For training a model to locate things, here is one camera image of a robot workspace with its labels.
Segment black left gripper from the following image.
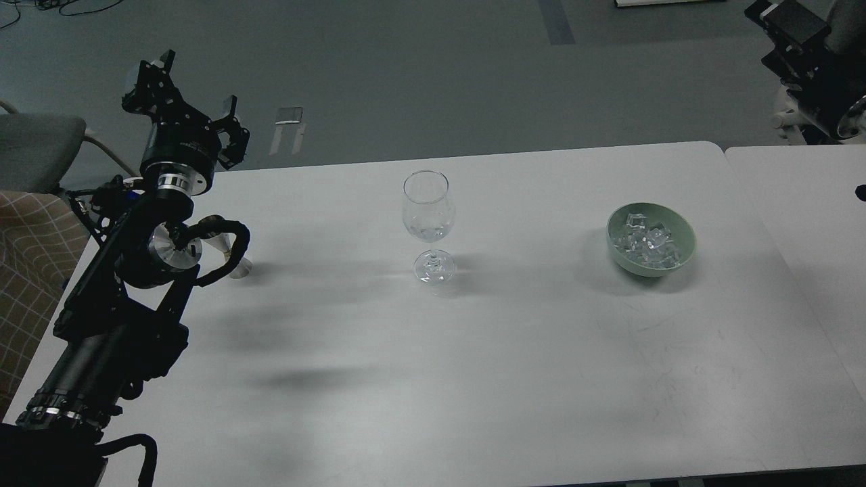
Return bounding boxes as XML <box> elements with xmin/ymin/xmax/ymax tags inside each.
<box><xmin>121</xmin><ymin>49</ymin><xmax>250</xmax><ymax>196</ymax></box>

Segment steel cocktail jigger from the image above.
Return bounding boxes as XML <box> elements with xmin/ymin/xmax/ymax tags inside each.
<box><xmin>203</xmin><ymin>233</ymin><xmax>253</xmax><ymax>279</ymax></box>

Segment white office chair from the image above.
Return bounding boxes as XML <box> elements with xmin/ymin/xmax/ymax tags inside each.
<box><xmin>771</xmin><ymin>85</ymin><xmax>812</xmax><ymax>145</ymax></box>

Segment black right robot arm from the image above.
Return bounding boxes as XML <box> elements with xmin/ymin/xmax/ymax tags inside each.
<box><xmin>744</xmin><ymin>1</ymin><xmax>865</xmax><ymax>145</ymax></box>

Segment green bowl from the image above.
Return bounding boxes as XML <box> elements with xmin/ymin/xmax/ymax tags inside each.
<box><xmin>606</xmin><ymin>202</ymin><xmax>697</xmax><ymax>278</ymax></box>

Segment clear wine glass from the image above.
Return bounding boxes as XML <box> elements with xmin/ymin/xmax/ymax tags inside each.
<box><xmin>401</xmin><ymin>170</ymin><xmax>457</xmax><ymax>285</ymax></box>

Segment clear ice cubes pile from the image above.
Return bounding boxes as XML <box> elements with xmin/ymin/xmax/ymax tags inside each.
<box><xmin>613</xmin><ymin>212</ymin><xmax>681</xmax><ymax>269</ymax></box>

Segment grey chair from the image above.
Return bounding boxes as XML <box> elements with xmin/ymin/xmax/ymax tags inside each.
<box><xmin>1</xmin><ymin>99</ymin><xmax>140</xmax><ymax>193</ymax></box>

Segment beige checkered cushion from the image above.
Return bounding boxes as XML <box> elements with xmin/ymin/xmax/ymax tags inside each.
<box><xmin>1</xmin><ymin>190</ymin><xmax>89</xmax><ymax>414</ymax></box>

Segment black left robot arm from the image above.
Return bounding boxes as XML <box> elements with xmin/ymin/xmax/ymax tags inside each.
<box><xmin>2</xmin><ymin>50</ymin><xmax>251</xmax><ymax>486</ymax></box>

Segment black floor cables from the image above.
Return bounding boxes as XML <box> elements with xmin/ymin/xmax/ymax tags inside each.
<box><xmin>0</xmin><ymin>0</ymin><xmax>126</xmax><ymax>29</ymax></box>

